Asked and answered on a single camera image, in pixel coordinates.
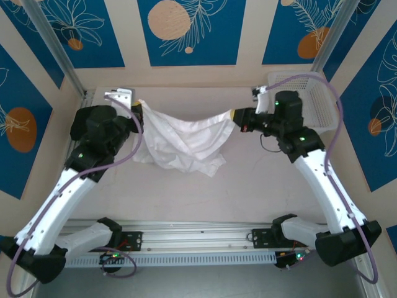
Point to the aluminium frame post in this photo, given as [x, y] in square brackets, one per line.
[335, 34]
[56, 46]

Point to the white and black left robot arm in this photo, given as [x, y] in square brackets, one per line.
[46, 214]

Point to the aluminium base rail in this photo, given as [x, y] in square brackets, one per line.
[201, 239]

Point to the aluminium frame bar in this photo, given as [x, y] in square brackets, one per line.
[370, 288]

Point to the white perforated plastic basket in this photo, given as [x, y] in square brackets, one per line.
[319, 102]

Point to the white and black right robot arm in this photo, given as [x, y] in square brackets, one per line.
[338, 201]

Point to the blue floral wall panel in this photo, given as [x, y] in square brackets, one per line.
[366, 31]
[279, 37]
[18, 170]
[366, 102]
[108, 46]
[217, 46]
[31, 40]

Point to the small electronics board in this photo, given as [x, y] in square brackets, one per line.
[111, 257]
[288, 259]

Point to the white t-shirt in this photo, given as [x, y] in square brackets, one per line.
[186, 136]

